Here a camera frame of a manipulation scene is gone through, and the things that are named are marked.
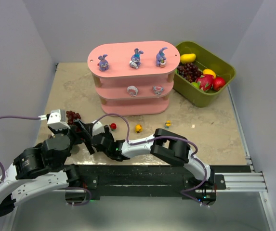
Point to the purple bunny toy blue ears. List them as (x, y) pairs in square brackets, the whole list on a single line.
[(135, 61)]

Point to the blonde blue dress doll toy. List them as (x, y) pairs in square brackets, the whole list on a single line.
[(167, 124)]

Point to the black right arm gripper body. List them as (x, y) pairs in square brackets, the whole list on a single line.
[(99, 141)]

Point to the pink toy with white frill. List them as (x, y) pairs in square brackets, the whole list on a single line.
[(132, 91)]

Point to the yellow mango toy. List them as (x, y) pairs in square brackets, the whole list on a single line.
[(187, 58)]

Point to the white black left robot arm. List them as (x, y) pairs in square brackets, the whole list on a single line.
[(38, 170)]

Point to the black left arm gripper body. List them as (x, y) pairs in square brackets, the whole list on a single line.
[(57, 147)]

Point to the green lime toy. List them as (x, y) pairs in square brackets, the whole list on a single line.
[(195, 84)]

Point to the red haired mermaid toy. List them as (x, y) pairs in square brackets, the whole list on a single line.
[(113, 126)]

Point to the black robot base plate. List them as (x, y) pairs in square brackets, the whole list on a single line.
[(127, 181)]

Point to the olive green plastic bin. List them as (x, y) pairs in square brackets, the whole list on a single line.
[(204, 60)]

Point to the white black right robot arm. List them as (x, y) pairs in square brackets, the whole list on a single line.
[(170, 147)]

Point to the purple bunny toy red bow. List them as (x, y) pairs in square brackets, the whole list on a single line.
[(103, 64)]

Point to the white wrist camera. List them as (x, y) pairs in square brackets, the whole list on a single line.
[(56, 120), (94, 128)]

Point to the pink three-tier wooden shelf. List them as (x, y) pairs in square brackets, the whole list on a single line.
[(111, 85)]

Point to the red apple toy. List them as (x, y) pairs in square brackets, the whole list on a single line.
[(218, 83)]

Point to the pink toy with blue bow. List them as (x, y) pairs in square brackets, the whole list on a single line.
[(158, 90)]

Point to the purple bunny toy with cup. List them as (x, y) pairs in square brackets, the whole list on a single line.
[(160, 58)]

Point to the red dragon fruit toy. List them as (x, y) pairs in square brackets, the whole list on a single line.
[(205, 82)]

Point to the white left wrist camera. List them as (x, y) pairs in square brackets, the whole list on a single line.
[(56, 120)]

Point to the dark red grape bunch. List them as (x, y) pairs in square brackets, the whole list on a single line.
[(72, 116)]

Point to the purple grape bunch in bin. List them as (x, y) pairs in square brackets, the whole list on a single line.
[(189, 71)]

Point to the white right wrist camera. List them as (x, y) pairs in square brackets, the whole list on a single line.
[(94, 128)]

